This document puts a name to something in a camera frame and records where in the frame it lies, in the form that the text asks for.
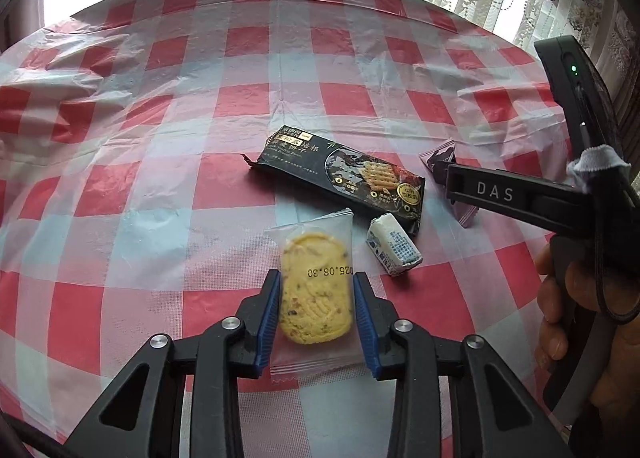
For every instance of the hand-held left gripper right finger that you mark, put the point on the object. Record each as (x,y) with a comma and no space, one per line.
(365,328)

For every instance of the clear cookie packet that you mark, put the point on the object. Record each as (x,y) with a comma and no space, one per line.
(312,288)

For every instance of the person's right hand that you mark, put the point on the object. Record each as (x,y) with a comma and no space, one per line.
(545,298)

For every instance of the small purple snack packet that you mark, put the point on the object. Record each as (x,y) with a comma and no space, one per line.
(442,152)

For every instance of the brown patterned curtain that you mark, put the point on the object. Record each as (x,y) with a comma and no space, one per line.
(625,67)

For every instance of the black cracker packet with picture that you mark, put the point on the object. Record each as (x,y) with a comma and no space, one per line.
(325,167)

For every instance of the red white checked tablecloth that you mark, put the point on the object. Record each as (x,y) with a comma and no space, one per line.
(150,137)

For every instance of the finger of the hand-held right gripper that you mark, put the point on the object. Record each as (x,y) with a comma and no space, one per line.
(440,173)

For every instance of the small white candy packet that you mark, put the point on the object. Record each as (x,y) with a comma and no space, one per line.
(392,245)

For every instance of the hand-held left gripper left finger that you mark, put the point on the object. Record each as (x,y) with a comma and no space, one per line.
(267,323)

